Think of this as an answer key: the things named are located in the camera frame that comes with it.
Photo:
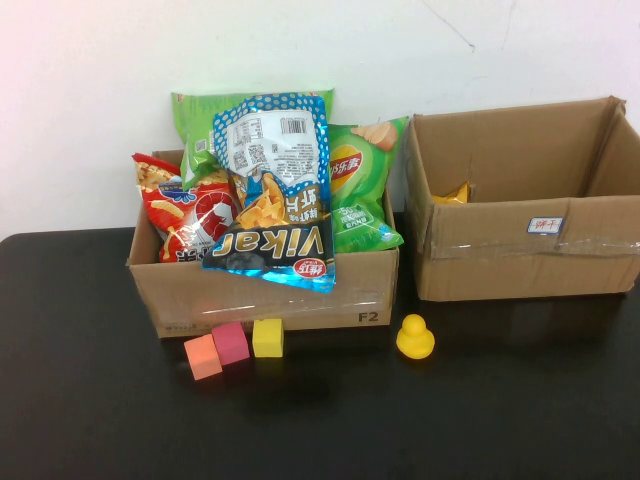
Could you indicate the cardboard box with blue label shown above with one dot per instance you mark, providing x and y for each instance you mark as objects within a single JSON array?
[{"x": 500, "y": 265}]

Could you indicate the blue Vikar shrimp chips bag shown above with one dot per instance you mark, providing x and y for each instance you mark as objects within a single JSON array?
[{"x": 270, "y": 245}]

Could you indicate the green Lay's bag logo side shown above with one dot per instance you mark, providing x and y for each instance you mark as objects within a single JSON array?
[{"x": 360, "y": 200}]

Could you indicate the pink foam cube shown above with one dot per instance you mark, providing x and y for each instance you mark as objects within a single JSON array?
[{"x": 230, "y": 342}]

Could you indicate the green Lay's bag barcode side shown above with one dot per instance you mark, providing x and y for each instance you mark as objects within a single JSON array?
[{"x": 195, "y": 115}]

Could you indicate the orange foam cube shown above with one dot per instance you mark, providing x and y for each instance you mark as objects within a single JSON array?
[{"x": 202, "y": 360}]

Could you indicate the yellow snack packet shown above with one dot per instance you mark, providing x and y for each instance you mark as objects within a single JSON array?
[{"x": 452, "y": 196}]

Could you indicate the yellow foam cube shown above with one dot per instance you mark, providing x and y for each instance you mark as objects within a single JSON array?
[{"x": 266, "y": 340}]

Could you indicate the blue-bordered white label sticker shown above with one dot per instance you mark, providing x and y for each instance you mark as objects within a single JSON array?
[{"x": 545, "y": 225}]

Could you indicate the yellow rubber duck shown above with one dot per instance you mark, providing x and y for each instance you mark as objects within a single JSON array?
[{"x": 415, "y": 345}]

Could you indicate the red shrimp stick snack bag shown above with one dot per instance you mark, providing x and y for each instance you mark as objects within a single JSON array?
[{"x": 170, "y": 210}]

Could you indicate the cardboard box with F2 print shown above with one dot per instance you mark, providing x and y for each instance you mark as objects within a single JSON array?
[{"x": 250, "y": 300}]

